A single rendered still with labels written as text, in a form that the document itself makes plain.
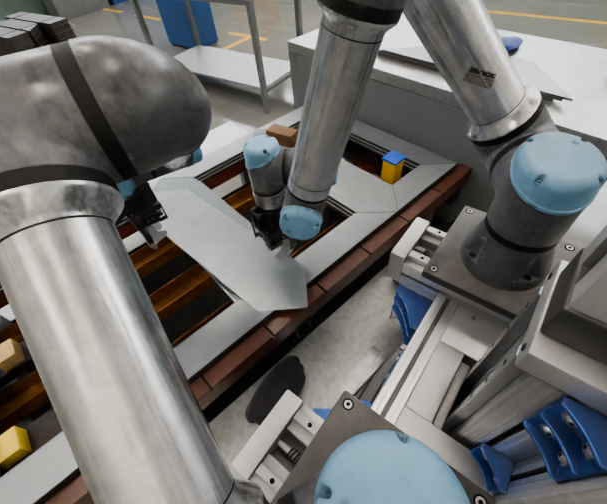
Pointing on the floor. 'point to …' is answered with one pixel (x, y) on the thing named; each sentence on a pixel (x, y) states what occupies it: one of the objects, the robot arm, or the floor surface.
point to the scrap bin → (172, 10)
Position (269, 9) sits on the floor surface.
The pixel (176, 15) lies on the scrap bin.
